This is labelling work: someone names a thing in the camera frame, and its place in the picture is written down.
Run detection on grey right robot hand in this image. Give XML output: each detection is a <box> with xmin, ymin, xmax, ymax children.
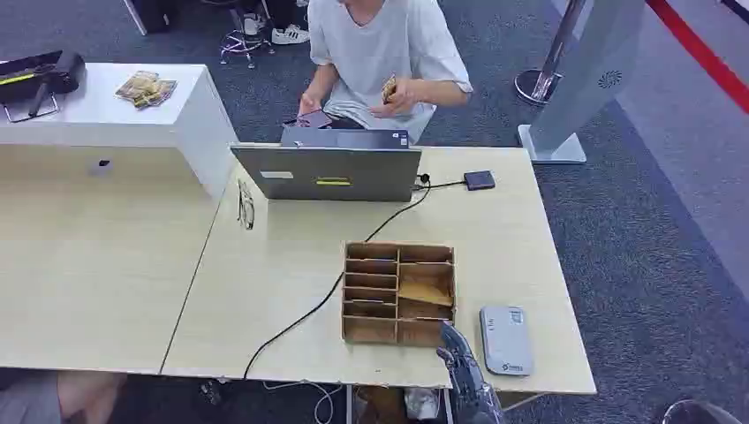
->
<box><xmin>435</xmin><ymin>321</ymin><xmax>505</xmax><ymax>424</ymax></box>

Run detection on clear plastic bag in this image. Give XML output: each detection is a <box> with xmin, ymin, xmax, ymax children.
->
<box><xmin>405</xmin><ymin>387</ymin><xmax>441</xmax><ymax>421</ymax></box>

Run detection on flat grey device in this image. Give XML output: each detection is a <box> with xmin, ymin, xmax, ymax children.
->
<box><xmin>479</xmin><ymin>305</ymin><xmax>534</xmax><ymax>378</ymax></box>

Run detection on cardboard box under table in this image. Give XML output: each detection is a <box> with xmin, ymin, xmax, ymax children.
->
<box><xmin>354</xmin><ymin>386</ymin><xmax>408</xmax><ymax>424</ymax></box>

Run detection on wooden card box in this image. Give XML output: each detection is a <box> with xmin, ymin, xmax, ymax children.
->
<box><xmin>341</xmin><ymin>240</ymin><xmax>458</xmax><ymax>349</ymax></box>

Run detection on small dark hub box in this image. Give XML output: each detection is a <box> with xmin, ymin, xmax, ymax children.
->
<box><xmin>463</xmin><ymin>170</ymin><xmax>496</xmax><ymax>192</ymax></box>

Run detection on round dark stool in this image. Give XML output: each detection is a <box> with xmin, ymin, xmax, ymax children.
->
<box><xmin>662</xmin><ymin>399</ymin><xmax>745</xmax><ymax>424</ymax></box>

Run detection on grey laptop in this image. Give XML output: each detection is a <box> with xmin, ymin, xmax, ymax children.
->
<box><xmin>230</xmin><ymin>126</ymin><xmax>423</xmax><ymax>204</ymax></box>

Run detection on eyeglasses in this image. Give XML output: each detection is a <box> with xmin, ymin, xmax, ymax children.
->
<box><xmin>236</xmin><ymin>178</ymin><xmax>256</xmax><ymax>231</ymax></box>

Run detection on grey kiosk stand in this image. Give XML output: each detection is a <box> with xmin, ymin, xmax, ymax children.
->
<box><xmin>517</xmin><ymin>0</ymin><xmax>647</xmax><ymax>165</ymax></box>

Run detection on person across the desk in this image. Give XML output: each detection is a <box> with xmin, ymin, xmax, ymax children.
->
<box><xmin>297</xmin><ymin>0</ymin><xmax>474</xmax><ymax>146</ymax></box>

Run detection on white cabinet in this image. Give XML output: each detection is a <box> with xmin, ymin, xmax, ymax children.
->
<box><xmin>0</xmin><ymin>62</ymin><xmax>239</xmax><ymax>201</ymax></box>

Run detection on white sneaker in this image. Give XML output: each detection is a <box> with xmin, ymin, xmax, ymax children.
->
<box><xmin>270</xmin><ymin>24</ymin><xmax>311</xmax><ymax>46</ymax></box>
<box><xmin>242</xmin><ymin>12</ymin><xmax>268</xmax><ymax>37</ymax></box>

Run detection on chrome chair base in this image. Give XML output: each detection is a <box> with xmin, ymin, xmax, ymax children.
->
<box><xmin>218</xmin><ymin>27</ymin><xmax>276</xmax><ymax>70</ymax></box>

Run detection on person seated beside table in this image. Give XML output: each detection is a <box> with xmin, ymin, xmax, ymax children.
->
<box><xmin>0</xmin><ymin>370</ymin><xmax>128</xmax><ymax>424</ymax></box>

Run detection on pile of packaged cards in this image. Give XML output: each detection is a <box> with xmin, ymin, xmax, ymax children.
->
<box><xmin>114</xmin><ymin>70</ymin><xmax>178</xmax><ymax>110</ymax></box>

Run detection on black cabinet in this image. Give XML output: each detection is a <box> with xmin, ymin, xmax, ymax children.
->
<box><xmin>123</xmin><ymin>0</ymin><xmax>179</xmax><ymax>36</ymax></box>

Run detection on black device with yellow stripe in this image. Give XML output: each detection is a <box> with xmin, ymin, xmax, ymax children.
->
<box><xmin>0</xmin><ymin>49</ymin><xmax>87</xmax><ymax>124</ymax></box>

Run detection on white cable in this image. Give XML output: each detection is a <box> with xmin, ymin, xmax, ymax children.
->
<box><xmin>261</xmin><ymin>380</ymin><xmax>344</xmax><ymax>424</ymax></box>

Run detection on long black cable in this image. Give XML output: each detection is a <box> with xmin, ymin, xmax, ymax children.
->
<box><xmin>242</xmin><ymin>173</ymin><xmax>433</xmax><ymax>381</ymax></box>

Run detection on short black hub cable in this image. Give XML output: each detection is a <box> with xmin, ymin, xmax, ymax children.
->
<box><xmin>412</xmin><ymin>179</ymin><xmax>467</xmax><ymax>192</ymax></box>

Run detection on chrome stanchion post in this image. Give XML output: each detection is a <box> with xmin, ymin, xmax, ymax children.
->
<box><xmin>514</xmin><ymin>0</ymin><xmax>587</xmax><ymax>107</ymax></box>

